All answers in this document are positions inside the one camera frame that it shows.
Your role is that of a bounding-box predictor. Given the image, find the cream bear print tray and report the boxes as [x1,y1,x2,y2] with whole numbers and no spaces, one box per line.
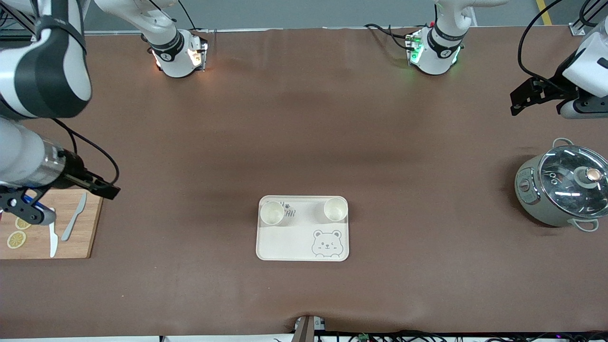
[256,195,350,262]

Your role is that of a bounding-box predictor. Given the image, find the metal table edge clamp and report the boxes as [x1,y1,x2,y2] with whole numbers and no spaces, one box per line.
[294,314,326,342]

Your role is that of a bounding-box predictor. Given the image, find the white plastic knife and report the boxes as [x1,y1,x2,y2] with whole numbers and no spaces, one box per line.
[48,209,58,258]

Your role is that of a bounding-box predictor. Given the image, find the black right base cable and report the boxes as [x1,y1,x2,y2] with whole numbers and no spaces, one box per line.
[178,0,210,44]

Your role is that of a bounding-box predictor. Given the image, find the bamboo cutting board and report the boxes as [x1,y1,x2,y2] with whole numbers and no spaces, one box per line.
[0,189,105,260]

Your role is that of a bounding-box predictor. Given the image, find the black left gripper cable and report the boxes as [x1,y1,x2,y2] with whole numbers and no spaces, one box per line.
[517,0,583,89]

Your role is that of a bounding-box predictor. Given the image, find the grey electric cooking pot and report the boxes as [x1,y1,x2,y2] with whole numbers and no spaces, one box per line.
[514,138,608,232]

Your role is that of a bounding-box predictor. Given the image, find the grey plastic knife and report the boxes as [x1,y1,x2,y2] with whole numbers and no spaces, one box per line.
[61,192,88,242]

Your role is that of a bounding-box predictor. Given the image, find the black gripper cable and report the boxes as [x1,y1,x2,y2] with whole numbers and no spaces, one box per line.
[51,118,120,187]
[517,0,583,89]

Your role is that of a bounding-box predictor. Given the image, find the black hanging cable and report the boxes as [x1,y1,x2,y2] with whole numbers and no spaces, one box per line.
[579,0,605,28]

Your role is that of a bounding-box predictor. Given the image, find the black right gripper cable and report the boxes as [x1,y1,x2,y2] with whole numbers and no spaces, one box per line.
[51,118,120,187]

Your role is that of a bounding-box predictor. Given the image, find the white plastic cup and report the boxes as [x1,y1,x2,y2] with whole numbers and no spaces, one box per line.
[323,197,349,222]
[260,200,286,226]

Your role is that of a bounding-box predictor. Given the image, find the glass pot lid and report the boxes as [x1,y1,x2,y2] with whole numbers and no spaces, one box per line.
[538,145,608,219]

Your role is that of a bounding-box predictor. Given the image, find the black left base cables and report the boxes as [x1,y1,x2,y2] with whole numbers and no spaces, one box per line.
[364,22,417,51]

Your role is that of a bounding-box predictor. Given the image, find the black cable bundle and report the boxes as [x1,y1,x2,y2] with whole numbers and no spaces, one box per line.
[273,329,608,342]

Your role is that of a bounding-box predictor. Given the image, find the brown table mat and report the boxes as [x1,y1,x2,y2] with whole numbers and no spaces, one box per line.
[0,26,608,339]

